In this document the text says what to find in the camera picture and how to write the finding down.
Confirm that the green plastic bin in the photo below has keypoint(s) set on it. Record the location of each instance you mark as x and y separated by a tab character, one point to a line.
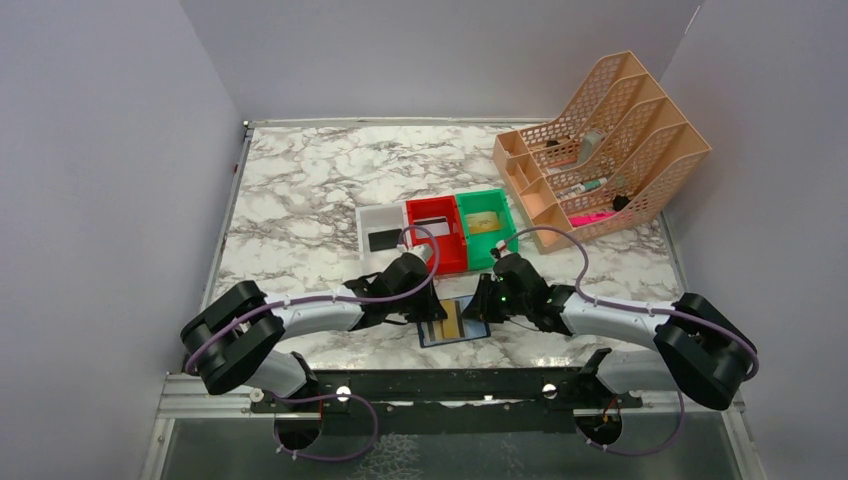
479	246

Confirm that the navy blue card holder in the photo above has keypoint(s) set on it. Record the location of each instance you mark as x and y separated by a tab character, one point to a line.
472	329

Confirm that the peach desk organizer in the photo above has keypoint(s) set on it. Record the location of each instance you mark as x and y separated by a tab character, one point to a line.
650	151

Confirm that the pink highlighter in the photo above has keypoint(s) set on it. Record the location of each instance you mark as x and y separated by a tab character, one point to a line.
578	221

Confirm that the gold card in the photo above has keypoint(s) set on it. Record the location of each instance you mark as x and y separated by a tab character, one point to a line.
482	222
448	329

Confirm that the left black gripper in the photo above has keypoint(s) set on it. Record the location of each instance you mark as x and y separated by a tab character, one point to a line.
424	302

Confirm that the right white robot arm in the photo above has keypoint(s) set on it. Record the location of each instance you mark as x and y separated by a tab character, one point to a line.
706	355

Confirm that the black front rail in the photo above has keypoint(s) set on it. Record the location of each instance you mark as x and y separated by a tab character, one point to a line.
449	401

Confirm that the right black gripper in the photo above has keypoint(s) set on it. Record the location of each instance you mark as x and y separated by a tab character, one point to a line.
486	304

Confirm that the black binder clip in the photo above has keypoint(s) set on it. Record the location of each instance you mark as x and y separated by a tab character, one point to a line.
620	202

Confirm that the white grey card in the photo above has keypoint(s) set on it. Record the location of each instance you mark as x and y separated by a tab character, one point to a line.
437	226

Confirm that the red plastic bin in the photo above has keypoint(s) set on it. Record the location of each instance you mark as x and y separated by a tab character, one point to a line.
453	247

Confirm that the black card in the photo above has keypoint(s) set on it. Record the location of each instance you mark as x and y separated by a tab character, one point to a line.
383	240

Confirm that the grey eraser block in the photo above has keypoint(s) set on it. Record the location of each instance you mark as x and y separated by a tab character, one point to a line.
589	143

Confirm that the green capped marker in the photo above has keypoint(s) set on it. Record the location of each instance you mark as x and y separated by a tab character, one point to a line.
581	188

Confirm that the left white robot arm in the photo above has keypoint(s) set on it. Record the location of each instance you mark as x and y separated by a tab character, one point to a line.
233	341

